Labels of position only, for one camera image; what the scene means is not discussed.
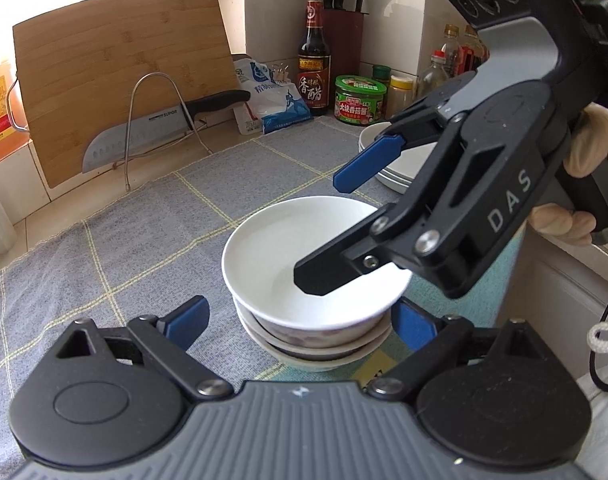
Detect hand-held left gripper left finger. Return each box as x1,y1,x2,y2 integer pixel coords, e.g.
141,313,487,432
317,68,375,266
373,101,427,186
56,296,233,404

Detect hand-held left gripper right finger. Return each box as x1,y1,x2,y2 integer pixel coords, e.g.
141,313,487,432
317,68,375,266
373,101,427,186
366,297,548,402

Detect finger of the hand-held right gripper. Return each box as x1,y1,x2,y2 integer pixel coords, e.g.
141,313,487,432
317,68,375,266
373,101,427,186
333,71,482,194
293,112,475,297

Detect white pink-flower bowl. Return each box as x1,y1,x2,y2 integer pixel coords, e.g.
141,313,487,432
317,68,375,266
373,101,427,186
241,327,392,374
222,196,415,334
233,297,395,353

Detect person's right hand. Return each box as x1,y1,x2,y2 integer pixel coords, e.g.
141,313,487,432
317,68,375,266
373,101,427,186
528,101,608,248

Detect red seasoning bottle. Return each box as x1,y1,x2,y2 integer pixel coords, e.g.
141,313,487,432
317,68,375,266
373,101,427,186
459,26,487,75

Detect green-lid sauce jar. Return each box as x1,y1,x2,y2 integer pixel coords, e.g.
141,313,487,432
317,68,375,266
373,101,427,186
333,74,389,126

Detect yellow-cap oil bottle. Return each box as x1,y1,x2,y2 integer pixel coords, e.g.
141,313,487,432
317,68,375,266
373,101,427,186
441,23,466,78

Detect yellow-lid spice jar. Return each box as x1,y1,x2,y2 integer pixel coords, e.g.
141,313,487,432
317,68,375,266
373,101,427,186
387,74,416,121

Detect grey checked towel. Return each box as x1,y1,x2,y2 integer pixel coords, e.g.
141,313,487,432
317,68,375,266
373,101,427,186
0,115,527,383

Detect clear glass bottle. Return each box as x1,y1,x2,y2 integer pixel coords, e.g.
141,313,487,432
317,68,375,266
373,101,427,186
418,50,453,100

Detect dark vinegar bottle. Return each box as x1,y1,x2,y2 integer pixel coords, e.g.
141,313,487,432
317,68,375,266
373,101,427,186
297,0,331,117

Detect white blue salt bag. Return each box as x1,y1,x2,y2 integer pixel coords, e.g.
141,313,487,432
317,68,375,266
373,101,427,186
232,56,315,136

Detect dark red knife block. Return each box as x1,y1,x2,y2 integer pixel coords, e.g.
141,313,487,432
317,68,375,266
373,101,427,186
321,7,371,86

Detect orange cooking wine bottle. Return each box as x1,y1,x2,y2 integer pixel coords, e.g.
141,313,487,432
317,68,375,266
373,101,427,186
0,59,33,171

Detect bamboo cutting board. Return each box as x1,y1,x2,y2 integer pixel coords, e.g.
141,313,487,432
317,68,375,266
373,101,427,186
12,0,241,189

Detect black cable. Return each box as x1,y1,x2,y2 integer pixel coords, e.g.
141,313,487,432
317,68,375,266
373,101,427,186
588,280,608,395

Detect white cord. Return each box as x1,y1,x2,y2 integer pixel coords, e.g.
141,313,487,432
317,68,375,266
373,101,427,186
588,322,608,358

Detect santoku knife black handle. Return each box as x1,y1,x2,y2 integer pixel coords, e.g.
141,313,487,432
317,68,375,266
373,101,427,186
82,90,253,174

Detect metal wire rack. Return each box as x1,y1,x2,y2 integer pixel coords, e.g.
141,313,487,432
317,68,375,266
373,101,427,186
124,72,215,191

